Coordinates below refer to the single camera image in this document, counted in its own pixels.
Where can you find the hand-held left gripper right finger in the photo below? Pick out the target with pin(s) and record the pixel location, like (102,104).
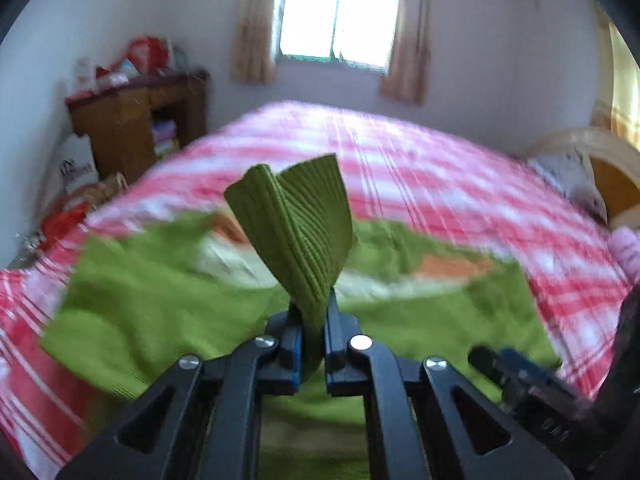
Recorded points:
(328,355)

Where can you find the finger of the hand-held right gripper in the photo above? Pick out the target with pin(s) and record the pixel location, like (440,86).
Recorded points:
(515,365)

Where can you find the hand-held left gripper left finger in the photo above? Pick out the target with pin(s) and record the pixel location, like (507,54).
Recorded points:
(296,360)

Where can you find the green knitted sweater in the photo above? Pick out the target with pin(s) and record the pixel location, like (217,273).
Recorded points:
(150,310)

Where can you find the pink cloth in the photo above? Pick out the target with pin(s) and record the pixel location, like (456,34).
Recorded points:
(625,255)

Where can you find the patterned white pillow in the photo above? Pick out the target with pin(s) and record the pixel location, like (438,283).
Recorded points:
(570,180)

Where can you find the red white plaid bed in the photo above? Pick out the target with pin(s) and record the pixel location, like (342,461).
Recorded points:
(425,170)

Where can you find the cream wooden headboard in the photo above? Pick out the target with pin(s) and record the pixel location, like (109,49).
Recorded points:
(615,160)

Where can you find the red plastic bag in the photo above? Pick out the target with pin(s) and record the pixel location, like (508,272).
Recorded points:
(62,225)

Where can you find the white printed shopping bag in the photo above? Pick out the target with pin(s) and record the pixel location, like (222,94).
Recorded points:
(75,165)

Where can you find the brown wooden desk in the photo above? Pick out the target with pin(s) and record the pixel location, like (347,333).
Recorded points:
(115,125)

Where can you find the yellow wooden panel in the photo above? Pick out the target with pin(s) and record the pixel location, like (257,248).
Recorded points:
(622,85)

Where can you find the beige floral curtain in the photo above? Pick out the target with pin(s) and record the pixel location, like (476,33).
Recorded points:
(252,25)
(410,35)

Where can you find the window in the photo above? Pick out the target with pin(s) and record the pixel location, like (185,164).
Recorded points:
(320,10)

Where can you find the small white box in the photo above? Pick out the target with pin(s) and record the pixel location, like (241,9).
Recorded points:
(85,74)

